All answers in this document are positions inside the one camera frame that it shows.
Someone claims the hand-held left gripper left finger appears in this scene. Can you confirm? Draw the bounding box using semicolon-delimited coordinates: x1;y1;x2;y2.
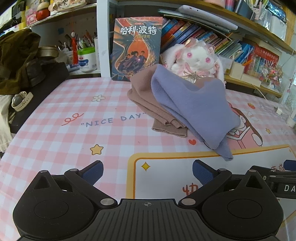
30;161;117;208

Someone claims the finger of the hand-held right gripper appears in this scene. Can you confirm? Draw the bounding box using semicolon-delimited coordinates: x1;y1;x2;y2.
251;160;296;181

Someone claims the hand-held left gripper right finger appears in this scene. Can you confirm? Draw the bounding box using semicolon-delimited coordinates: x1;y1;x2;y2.
179;160;266;207

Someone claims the purple and brown sweater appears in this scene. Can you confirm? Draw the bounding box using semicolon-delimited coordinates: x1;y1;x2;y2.
127;64;241;162

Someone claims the pink checked table mat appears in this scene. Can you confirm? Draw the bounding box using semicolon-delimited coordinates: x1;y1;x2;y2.
0;76;296;241

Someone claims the white power adapter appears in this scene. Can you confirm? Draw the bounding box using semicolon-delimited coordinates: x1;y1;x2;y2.
285;115;296;128

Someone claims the white flat box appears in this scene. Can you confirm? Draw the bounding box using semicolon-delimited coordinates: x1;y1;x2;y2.
241;72;262;88

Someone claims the pink flower ornament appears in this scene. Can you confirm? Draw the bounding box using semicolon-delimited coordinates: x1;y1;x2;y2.
261;62;284;89

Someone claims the white wristwatch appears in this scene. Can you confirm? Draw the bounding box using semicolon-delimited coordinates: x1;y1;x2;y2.
11;91;34;113

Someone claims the cream cloth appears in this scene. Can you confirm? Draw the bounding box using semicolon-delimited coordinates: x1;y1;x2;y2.
0;94;15;152

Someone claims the cream open box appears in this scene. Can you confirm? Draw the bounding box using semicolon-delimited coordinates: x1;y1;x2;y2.
230;61;246;81

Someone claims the red boxed book set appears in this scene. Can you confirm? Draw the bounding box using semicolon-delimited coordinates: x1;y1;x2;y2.
243;45;282;77

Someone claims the white jar pen holder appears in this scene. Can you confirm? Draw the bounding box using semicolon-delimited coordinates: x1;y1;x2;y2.
77;47;97;73

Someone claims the white pink plush bunny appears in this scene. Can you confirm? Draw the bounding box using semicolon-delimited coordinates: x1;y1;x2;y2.
161;38;228;90

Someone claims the white pen cup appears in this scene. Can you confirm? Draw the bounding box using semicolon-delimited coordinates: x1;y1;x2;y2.
62;40;80;71

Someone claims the red tassel ornament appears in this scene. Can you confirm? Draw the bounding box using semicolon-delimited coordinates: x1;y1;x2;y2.
70;31;79;66

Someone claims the dragon cover book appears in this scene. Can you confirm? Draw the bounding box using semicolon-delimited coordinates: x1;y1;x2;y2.
110;17;163;81

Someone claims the round metal tin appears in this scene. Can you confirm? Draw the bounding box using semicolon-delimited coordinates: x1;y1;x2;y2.
38;46;60;58

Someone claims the row of colourful books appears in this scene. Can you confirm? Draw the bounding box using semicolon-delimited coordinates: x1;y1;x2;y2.
161;17;255;65

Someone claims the wooden and white bookshelf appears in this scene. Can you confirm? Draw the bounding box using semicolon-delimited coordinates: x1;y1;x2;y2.
0;0;296;100

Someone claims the olive green cloth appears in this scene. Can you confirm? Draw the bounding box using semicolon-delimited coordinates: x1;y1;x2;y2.
0;29;49;95

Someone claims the white tablet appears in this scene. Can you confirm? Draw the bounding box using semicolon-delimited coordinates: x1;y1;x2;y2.
178;5;238;31

